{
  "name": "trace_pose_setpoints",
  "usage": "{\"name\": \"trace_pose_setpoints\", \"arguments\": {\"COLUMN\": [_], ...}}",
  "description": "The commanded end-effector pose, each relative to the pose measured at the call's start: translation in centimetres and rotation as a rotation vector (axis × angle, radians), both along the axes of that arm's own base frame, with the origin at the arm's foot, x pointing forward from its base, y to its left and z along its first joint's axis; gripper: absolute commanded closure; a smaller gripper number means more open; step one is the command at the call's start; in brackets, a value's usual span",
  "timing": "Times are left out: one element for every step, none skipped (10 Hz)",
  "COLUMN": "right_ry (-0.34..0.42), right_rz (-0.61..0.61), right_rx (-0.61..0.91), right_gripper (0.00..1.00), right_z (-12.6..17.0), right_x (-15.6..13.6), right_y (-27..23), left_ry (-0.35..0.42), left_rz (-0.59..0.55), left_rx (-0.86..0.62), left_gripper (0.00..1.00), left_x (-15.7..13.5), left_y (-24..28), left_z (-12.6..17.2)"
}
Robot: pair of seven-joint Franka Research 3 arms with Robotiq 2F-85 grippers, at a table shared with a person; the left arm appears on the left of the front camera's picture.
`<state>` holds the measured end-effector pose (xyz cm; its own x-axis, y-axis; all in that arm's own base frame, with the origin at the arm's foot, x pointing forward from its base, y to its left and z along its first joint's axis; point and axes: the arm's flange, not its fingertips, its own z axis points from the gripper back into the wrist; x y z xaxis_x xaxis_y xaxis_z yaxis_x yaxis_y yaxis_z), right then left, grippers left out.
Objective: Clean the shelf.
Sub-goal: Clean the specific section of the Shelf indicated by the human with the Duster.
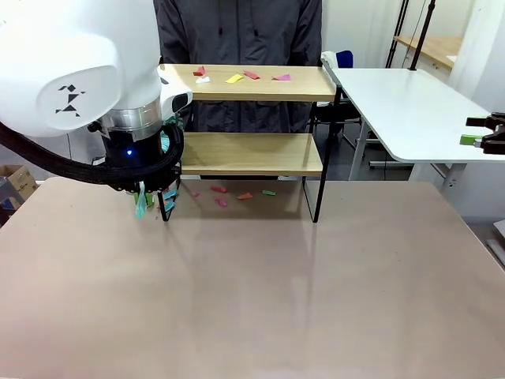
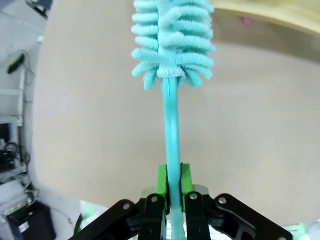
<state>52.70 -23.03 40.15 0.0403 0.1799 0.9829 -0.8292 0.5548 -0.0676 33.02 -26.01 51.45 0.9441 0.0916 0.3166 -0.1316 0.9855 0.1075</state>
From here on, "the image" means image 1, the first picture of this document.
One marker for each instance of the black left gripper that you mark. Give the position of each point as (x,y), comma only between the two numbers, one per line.
(136,146)

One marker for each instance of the brown cardboard box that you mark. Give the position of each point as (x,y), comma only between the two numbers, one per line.
(17,179)

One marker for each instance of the red paper scrap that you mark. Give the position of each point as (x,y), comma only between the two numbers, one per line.
(200,72)
(219,189)

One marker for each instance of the white paper scrap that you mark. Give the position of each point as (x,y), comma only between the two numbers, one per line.
(203,80)

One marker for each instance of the teal microfiber duster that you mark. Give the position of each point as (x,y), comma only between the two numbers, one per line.
(140,209)

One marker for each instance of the two-tier wooden shelf black frame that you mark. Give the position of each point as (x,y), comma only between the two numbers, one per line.
(256,94)

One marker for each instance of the green paper scrap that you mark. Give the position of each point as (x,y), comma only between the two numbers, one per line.
(269,193)

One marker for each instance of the person in grey jacket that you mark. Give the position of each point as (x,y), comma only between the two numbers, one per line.
(236,31)

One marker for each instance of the yellow small block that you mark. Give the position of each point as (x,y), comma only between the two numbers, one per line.
(234,79)

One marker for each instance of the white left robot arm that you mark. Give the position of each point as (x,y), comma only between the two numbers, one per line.
(59,47)

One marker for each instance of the teal paper scrap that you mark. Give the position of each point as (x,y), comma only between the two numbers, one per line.
(170,194)
(170,205)

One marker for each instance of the orange-red paper scrap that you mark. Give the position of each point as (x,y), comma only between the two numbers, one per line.
(244,196)

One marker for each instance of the red small block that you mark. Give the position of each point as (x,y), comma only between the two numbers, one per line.
(251,75)

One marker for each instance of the black pole stand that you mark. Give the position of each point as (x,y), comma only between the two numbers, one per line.
(423,35)

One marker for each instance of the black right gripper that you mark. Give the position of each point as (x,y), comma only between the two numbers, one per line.
(498,138)

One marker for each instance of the large white desk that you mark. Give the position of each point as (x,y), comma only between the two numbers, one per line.
(394,110)

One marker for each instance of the black tripod stand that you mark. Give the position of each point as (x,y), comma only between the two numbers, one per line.
(395,35)

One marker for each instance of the light wooden table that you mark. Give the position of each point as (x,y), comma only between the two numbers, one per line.
(438,47)

